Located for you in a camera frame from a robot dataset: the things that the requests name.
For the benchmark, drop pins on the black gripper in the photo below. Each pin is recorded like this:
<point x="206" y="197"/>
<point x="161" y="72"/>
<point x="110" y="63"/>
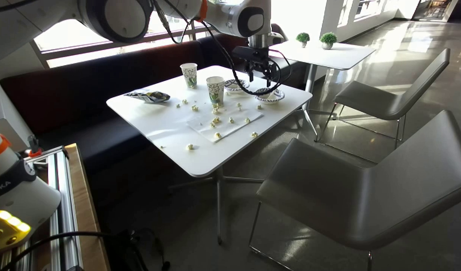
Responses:
<point x="261" y="55"/>

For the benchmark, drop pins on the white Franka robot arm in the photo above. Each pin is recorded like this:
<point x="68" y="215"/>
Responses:
<point x="115" y="19"/>

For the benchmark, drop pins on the patterned paper cup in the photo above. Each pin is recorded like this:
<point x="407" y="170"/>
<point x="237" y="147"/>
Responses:
<point x="188" y="75"/>
<point x="215" y="90"/>

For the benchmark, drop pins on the small green potted plant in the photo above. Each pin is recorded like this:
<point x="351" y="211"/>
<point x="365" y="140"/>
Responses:
<point x="303" y="37"/>
<point x="328" y="37"/>

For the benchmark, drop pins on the white side table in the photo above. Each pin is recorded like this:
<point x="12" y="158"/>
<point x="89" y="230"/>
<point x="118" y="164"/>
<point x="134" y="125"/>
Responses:
<point x="330" y="54"/>

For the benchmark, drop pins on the grey shell chair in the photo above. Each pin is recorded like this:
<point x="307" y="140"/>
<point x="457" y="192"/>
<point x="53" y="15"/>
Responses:
<point x="371" y="189"/>
<point x="390" y="95"/>

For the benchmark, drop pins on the dark upholstered bench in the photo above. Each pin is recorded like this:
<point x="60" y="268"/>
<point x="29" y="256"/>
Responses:
<point x="65" y="99"/>

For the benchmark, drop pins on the wooden base board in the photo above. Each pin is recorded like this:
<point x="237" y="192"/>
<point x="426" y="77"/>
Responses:
<point x="87" y="211"/>

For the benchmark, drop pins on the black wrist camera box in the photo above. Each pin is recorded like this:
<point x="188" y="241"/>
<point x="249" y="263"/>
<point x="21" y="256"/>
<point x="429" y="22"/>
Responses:
<point x="241" y="52"/>

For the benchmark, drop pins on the metal table pedestal base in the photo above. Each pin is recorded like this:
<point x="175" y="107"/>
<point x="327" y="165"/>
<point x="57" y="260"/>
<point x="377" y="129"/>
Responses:
<point x="219" y="211"/>

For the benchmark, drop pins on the aluminium profile frame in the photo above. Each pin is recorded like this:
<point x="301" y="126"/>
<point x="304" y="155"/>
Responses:
<point x="57" y="200"/>

